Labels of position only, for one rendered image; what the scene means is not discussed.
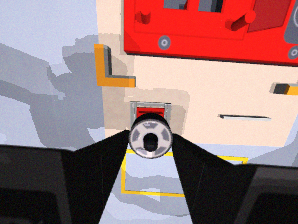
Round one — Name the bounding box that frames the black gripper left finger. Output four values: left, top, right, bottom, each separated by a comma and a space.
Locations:
0, 130, 130, 224

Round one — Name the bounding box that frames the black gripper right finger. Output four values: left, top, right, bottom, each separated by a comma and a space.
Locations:
171, 133, 298, 224

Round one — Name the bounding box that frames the yellow rectangular outline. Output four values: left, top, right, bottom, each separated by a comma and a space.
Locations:
121, 149, 248, 197

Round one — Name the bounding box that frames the grey wheel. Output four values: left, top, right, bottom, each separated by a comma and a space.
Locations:
128, 113, 173, 159

